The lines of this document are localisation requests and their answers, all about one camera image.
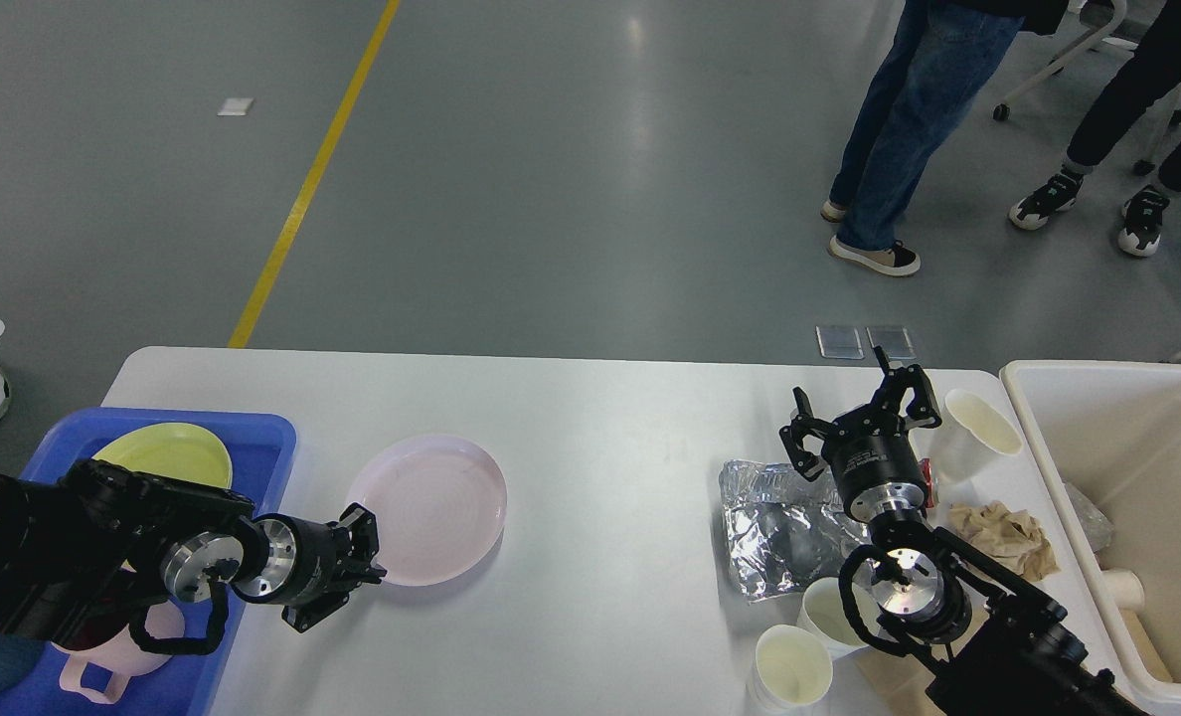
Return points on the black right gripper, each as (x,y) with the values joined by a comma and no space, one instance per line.
(873,474)

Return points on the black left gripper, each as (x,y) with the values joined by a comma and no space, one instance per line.
(297,566)

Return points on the pink plate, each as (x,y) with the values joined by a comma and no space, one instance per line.
(440,502)

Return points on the pink mug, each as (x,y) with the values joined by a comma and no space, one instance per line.
(120,656)

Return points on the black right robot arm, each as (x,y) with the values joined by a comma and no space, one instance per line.
(993,643)

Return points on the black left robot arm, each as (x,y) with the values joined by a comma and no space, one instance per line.
(107,549)

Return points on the left metal floor plate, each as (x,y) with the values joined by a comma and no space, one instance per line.
(839,343)

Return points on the metal floor plate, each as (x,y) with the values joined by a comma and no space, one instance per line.
(894,341)
(839,343)

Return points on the right metal floor plate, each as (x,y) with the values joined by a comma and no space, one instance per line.
(894,341)

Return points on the small red object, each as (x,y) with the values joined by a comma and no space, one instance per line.
(930,481)

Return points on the tipped white paper cup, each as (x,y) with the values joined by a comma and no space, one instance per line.
(972,440)

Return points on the crumpled aluminium foil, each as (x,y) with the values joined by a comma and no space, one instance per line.
(783,532)

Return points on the blue plastic tray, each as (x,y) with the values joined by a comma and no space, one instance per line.
(261,448)

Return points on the yellow-green plate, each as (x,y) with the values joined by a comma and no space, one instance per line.
(174,449)

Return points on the crumpled brown paper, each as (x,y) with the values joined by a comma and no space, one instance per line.
(1014,539)

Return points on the white paper cup behind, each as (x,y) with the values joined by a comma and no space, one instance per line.
(822,614)

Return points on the clear plastic wrap in bin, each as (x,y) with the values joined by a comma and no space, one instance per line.
(1097,527)

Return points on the white paper cup front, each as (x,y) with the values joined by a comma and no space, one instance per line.
(792,671)

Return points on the brown paper sheet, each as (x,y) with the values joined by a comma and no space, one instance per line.
(901,682)

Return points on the cream plastic bin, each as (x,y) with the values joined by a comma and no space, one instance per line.
(1113,429)

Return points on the paper cup in bin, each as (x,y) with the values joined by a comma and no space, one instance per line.
(1125,589)

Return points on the white office chair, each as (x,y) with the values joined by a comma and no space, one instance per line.
(1117,25)

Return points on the person in blue jeans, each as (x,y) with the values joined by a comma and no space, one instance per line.
(943,53)

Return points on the white floor label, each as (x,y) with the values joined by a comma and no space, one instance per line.
(236,106)

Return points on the person in black trousers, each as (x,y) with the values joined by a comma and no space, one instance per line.
(1152,73)

